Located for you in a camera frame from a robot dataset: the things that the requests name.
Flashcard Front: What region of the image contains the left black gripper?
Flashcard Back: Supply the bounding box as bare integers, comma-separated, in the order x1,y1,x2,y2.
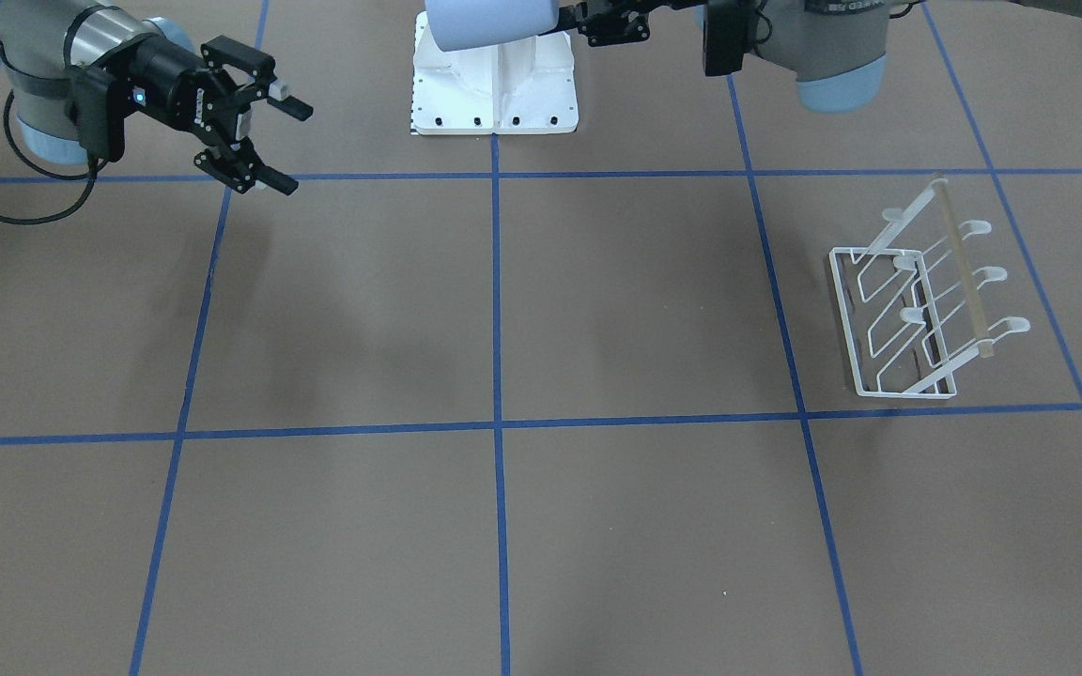
555,1,707,47

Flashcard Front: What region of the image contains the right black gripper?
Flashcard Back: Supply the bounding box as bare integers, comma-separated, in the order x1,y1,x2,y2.
115,36,314,196

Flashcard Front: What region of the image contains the light blue plastic cup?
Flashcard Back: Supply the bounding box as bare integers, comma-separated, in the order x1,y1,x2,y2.
425,1,560,52

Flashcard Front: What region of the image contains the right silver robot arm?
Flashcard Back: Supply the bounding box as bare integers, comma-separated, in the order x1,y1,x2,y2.
0,1,313,195

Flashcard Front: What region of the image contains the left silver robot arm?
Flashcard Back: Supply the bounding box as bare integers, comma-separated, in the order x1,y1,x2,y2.
549,1,920,112

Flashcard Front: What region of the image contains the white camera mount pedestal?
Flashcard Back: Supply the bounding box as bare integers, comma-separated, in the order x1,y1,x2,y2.
410,9,580,136

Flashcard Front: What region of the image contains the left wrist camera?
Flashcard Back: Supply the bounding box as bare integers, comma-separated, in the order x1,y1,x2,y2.
703,1,758,77

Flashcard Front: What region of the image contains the white wire cup holder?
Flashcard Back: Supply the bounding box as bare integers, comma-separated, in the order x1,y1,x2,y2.
826,173,1033,401

